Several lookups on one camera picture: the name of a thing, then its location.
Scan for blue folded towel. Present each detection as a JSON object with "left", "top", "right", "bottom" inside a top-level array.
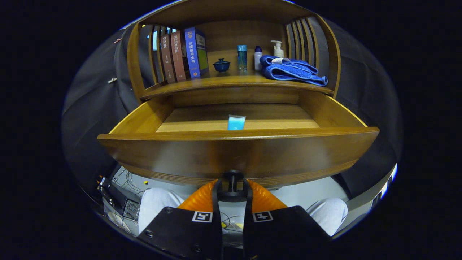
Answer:
[{"left": 260, "top": 55, "right": 328, "bottom": 87}]

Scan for thin cables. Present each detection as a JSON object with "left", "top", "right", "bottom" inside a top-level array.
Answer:
[{"left": 112, "top": 166, "right": 145, "bottom": 195}]

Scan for reddish brown book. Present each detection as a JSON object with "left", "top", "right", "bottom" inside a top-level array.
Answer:
[{"left": 170, "top": 31, "right": 187, "bottom": 82}]

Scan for teal glass bottle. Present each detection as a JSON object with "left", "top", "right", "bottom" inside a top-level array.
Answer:
[{"left": 237, "top": 45, "right": 248, "bottom": 72}]

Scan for person's leg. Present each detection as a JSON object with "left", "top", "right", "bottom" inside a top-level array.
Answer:
[
  {"left": 306, "top": 198, "right": 349, "bottom": 237},
  {"left": 138, "top": 188, "right": 186, "bottom": 234}
]

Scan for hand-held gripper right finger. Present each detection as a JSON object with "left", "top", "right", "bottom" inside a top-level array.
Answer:
[{"left": 243, "top": 179, "right": 332, "bottom": 260}]

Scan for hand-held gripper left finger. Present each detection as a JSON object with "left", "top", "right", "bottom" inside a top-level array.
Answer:
[{"left": 136, "top": 179, "right": 223, "bottom": 260}]

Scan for dark brown book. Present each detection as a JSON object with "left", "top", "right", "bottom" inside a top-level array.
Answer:
[{"left": 160, "top": 34, "right": 176, "bottom": 83}]

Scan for blue lidded teacup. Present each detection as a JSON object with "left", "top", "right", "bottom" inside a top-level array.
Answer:
[{"left": 213, "top": 58, "right": 231, "bottom": 73}]

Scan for person's left leg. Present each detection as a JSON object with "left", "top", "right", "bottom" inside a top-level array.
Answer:
[{"left": 138, "top": 188, "right": 186, "bottom": 234}]

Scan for person's right leg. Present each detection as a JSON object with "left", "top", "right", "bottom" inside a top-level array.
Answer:
[{"left": 306, "top": 198, "right": 349, "bottom": 237}]

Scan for blue book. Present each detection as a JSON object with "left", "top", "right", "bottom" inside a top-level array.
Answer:
[{"left": 184, "top": 27, "right": 209, "bottom": 80}]

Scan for black electronics box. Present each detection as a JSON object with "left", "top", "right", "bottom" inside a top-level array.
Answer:
[{"left": 97, "top": 176, "right": 142, "bottom": 221}]

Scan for wooden cabinet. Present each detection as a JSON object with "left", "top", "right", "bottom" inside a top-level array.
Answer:
[{"left": 126, "top": 0, "right": 341, "bottom": 105}]

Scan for wooden drawer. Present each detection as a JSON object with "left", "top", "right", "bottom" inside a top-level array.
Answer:
[{"left": 97, "top": 92, "right": 380, "bottom": 203}]

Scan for blue cosmetic tube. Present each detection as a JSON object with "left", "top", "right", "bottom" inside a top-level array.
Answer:
[{"left": 227, "top": 114, "right": 247, "bottom": 131}]

